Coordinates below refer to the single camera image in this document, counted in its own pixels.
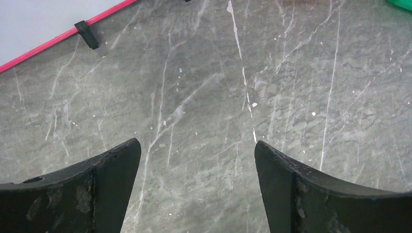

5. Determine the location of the pink framed whiteboard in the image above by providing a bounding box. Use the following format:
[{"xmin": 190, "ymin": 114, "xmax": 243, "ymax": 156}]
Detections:
[{"xmin": 0, "ymin": 0, "xmax": 134, "ymax": 72}]

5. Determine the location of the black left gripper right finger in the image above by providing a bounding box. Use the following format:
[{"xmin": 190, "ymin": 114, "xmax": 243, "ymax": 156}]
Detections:
[{"xmin": 254, "ymin": 141, "xmax": 412, "ymax": 233}]

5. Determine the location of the green plastic bin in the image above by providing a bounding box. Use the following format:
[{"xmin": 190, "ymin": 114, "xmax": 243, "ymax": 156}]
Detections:
[{"xmin": 387, "ymin": 0, "xmax": 412, "ymax": 11}]

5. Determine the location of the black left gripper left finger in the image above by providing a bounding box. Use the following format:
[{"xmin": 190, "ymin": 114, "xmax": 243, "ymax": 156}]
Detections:
[{"xmin": 0, "ymin": 138, "xmax": 141, "ymax": 233}]

